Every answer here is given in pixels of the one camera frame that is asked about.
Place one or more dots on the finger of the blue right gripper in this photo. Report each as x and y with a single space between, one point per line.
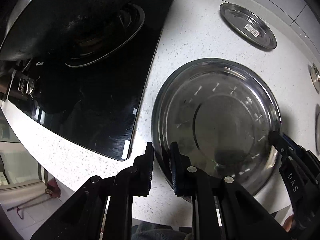
276 139

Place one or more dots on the large steel plate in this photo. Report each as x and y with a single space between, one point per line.
220 113

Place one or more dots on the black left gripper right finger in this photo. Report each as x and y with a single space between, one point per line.
187 179

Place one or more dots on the person hand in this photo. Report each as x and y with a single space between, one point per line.
288 223

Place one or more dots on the small steel plate with label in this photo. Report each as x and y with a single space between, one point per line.
248 25

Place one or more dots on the black glass cooktop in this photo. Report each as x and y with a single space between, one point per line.
88 87

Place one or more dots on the black wok pan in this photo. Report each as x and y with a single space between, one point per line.
32 21

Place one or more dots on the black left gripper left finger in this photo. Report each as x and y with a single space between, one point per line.
136 179

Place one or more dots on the red floor tool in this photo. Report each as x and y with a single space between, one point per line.
52 191

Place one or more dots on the steel bowl medium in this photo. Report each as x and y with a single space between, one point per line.
315 77

